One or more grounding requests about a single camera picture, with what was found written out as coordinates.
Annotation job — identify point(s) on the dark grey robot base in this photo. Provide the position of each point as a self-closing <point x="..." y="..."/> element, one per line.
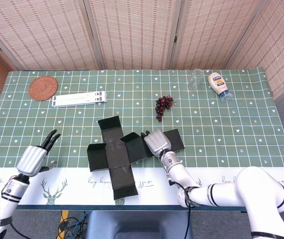
<point x="136" y="224"/>

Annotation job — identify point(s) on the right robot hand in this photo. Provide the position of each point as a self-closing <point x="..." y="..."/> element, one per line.
<point x="156" y="142"/>

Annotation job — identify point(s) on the black paper box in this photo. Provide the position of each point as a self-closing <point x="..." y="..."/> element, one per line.
<point x="117" y="154"/>

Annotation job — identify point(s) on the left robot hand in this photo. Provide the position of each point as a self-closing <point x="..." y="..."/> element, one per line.
<point x="31" y="160"/>

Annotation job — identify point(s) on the dark red grape bunch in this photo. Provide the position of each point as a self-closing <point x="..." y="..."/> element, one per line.
<point x="162" y="104"/>

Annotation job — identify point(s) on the green checked tablecloth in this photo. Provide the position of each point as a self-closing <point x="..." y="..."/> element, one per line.
<point x="218" y="119"/>

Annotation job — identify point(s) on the round woven rattan coaster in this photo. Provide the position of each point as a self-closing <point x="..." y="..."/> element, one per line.
<point x="43" y="88"/>

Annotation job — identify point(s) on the white folding stand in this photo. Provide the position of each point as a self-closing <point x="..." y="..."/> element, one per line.
<point x="79" y="99"/>

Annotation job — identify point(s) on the clear plastic jar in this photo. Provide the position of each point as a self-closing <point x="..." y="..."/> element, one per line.
<point x="194" y="81"/>

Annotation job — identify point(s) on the mayonnaise squeeze bottle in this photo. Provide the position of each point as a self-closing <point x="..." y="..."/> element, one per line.
<point x="218" y="83"/>

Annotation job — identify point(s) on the bamboo folding screen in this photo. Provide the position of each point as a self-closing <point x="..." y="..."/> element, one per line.
<point x="131" y="32"/>

